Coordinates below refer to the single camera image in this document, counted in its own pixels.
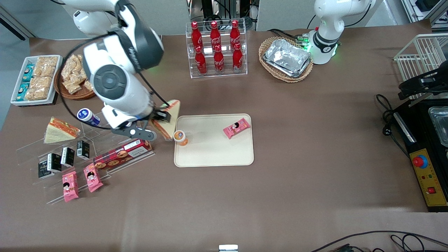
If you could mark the clear acrylic bottle rack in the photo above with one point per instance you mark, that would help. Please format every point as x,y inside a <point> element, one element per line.
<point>226,71</point>

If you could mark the orange lid cup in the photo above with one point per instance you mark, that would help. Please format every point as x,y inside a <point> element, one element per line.
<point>181,138</point>

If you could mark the light wicker basket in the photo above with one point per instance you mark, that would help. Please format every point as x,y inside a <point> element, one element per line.
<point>287,78</point>

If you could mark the white rectangular dish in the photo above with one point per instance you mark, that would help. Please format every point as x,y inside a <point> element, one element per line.
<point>56,84</point>

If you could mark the red rocker switch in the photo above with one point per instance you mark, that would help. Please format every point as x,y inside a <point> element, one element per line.
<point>431,190</point>

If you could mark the small black carton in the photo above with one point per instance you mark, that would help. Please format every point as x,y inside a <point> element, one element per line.
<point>83,149</point>
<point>44,170</point>
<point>55,162</point>
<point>67,156</point>

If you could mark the tan crispy snack pack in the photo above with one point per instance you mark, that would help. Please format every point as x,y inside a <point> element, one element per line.
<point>46,66</point>
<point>38,88</point>

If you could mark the pink snack pack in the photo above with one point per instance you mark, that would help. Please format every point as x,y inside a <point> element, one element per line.
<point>236,128</point>
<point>70,186</point>
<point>92,177</point>

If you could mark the brown wicker basket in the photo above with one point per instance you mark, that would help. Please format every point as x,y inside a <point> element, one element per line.
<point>71,96</point>

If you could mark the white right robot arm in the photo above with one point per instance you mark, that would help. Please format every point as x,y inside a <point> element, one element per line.
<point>115,70</point>

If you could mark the yellow control panel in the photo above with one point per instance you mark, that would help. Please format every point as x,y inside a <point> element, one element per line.
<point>436,200</point>

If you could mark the silver metal strip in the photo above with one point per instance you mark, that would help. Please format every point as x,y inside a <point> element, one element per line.
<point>415,102</point>

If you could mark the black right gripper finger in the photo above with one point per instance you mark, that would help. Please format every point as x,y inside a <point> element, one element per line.
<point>165,118</point>
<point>160,112</point>

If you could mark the black sealing machine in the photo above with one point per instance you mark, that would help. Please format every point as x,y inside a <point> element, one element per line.
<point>421,134</point>

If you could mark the aluminium frame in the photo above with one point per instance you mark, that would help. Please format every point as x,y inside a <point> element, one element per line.
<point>439,14</point>

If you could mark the teal snack pack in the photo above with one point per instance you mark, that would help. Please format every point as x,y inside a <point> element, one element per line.
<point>22,91</point>
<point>28,72</point>

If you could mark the red cookie box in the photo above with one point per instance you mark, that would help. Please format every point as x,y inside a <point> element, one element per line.
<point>122,154</point>

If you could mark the clear bag of snacks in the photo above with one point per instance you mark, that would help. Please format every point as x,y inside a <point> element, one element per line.
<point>72,86</point>
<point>70,65</point>

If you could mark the aluminium foil tray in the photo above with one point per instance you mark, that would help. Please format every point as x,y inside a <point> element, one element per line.
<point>287,56</point>

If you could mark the triangle sandwich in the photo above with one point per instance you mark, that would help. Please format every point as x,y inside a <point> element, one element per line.
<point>59,131</point>
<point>171,108</point>

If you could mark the red cola bottle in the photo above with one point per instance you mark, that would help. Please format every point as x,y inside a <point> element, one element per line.
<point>196,35</point>
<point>215,34</point>
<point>237,59</point>
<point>219,61</point>
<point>234,33</point>
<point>201,63</point>

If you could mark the steel food container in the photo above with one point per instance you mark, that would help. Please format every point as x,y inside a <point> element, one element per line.
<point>441,122</point>

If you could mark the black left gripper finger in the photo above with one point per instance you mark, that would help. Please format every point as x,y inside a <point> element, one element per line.
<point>435,91</point>
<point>408,90</point>

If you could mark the cream plastic tray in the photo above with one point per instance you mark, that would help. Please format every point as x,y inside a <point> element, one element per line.
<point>213,150</point>

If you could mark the blue lid yogurt cup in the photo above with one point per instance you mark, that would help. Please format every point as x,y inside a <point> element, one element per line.
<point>87,116</point>

